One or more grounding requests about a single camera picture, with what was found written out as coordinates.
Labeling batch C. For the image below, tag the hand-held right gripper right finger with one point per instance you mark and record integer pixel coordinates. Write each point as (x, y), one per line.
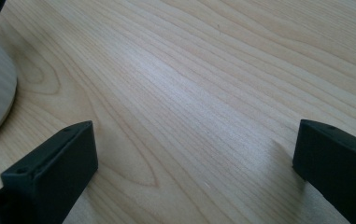
(337, 165)

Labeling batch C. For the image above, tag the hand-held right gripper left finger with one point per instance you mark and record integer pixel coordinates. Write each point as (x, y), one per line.
(51, 174)

